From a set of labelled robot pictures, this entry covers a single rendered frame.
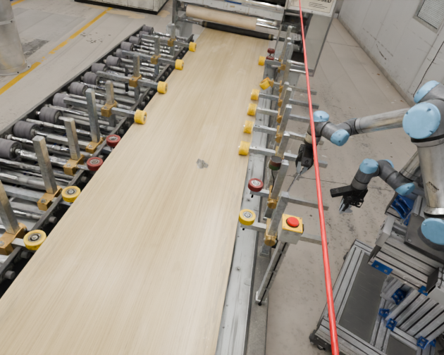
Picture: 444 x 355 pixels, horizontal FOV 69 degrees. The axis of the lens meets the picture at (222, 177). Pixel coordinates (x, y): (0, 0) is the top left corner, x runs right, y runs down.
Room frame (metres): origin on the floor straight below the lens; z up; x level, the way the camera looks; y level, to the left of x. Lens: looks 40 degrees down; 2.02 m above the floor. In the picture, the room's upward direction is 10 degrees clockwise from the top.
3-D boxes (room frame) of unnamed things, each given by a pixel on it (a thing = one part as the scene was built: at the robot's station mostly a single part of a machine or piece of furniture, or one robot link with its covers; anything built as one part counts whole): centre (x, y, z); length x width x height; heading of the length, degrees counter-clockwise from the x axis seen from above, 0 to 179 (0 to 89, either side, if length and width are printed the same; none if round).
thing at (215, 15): (3.93, 0.13, 1.05); 1.43 x 0.12 x 0.12; 87
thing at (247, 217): (1.09, -0.15, 0.85); 0.08 x 0.08 x 0.11
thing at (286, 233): (0.79, -0.27, 1.18); 0.07 x 0.07 x 0.08; 87
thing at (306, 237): (1.08, -0.35, 0.84); 0.44 x 0.03 x 0.04; 87
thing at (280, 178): (1.30, -0.29, 0.87); 0.04 x 0.04 x 0.48; 87
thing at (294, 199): (1.33, -0.38, 0.84); 0.43 x 0.03 x 0.04; 87
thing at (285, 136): (1.55, -0.30, 0.89); 0.04 x 0.04 x 0.48; 87
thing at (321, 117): (1.40, -0.41, 1.29); 0.09 x 0.08 x 0.11; 45
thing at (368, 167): (1.32, -0.69, 1.13); 0.09 x 0.08 x 0.11; 122
